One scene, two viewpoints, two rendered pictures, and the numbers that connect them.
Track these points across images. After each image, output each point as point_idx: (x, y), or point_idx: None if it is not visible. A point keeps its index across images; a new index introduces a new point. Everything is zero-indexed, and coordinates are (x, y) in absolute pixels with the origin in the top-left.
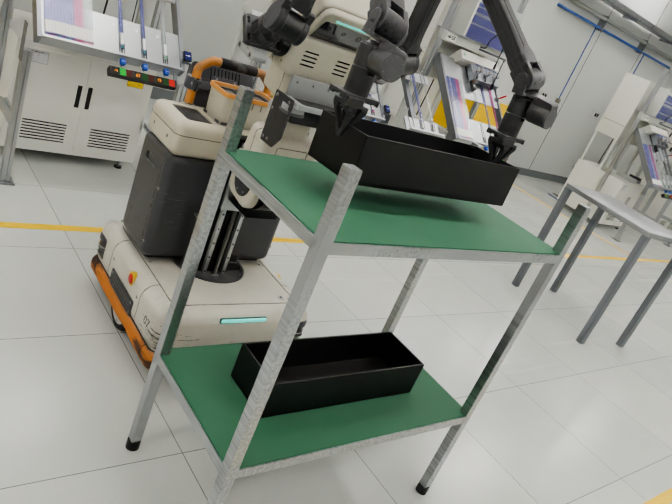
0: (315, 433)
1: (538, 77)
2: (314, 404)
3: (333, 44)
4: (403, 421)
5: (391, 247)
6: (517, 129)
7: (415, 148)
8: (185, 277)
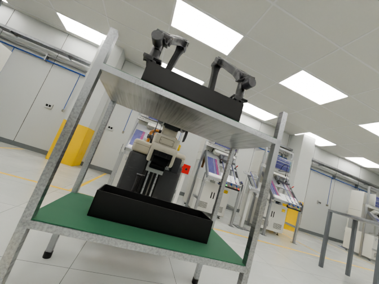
0: (114, 230)
1: (244, 72)
2: (128, 221)
3: None
4: (189, 249)
5: (143, 80)
6: (241, 93)
7: (176, 74)
8: (89, 150)
